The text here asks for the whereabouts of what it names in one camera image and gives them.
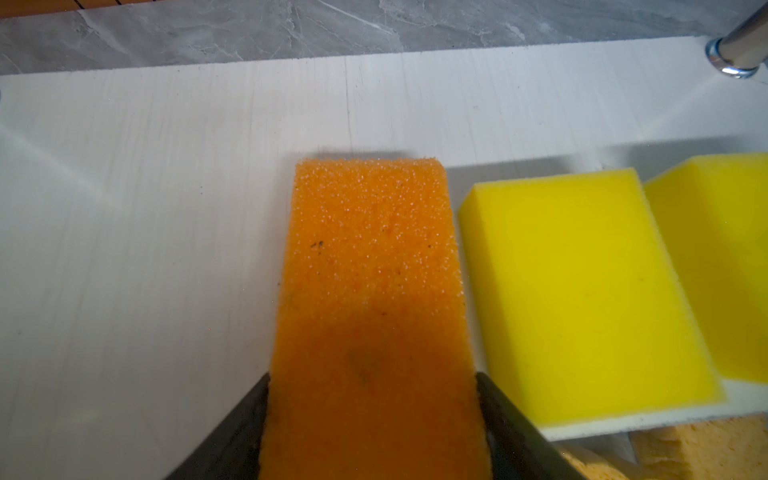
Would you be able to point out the yellow sponge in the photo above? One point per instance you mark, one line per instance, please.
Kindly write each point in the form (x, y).
(712, 214)
(582, 314)

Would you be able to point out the tan cellulose sponge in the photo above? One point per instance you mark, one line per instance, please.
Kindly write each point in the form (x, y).
(731, 448)
(595, 466)

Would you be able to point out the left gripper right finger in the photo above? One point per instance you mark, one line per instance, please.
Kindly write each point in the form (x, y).
(517, 448)

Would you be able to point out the orange sponge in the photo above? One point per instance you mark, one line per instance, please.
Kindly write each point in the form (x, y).
(372, 374)

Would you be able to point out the white two-tier shelf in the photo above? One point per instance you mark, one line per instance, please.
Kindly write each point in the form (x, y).
(148, 153)

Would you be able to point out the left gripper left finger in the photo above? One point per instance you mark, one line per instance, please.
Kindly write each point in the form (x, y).
(231, 450)

